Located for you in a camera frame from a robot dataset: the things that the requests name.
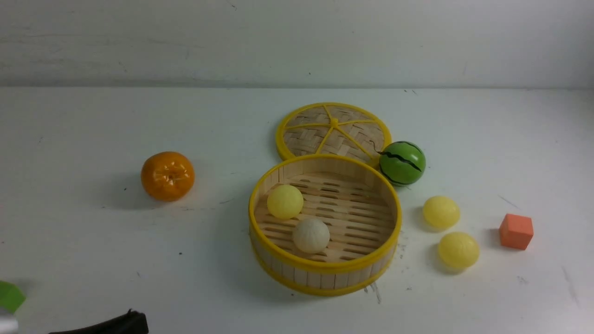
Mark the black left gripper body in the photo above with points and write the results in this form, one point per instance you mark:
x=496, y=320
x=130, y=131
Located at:
x=132, y=322

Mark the pale yellow toy bun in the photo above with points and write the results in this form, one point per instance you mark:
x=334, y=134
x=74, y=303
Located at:
x=285, y=202

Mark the white toy bun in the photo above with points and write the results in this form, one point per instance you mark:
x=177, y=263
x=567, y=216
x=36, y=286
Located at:
x=311, y=235

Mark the bamboo steamer tray yellow rim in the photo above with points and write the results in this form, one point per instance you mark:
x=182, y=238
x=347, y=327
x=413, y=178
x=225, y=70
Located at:
x=358, y=205

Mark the woven bamboo steamer lid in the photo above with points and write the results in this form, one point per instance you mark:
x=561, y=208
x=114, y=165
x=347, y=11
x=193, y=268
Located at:
x=332, y=128

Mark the green foam block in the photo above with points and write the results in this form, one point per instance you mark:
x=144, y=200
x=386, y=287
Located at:
x=11, y=297

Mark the orange toy tangerine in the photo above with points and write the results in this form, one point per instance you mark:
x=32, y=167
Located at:
x=167, y=176

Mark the green toy watermelon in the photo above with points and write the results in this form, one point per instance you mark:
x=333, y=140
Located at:
x=402, y=163

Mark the orange foam cube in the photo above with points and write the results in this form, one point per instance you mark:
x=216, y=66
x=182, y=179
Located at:
x=515, y=231

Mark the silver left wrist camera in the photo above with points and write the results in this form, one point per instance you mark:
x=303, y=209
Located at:
x=8, y=323

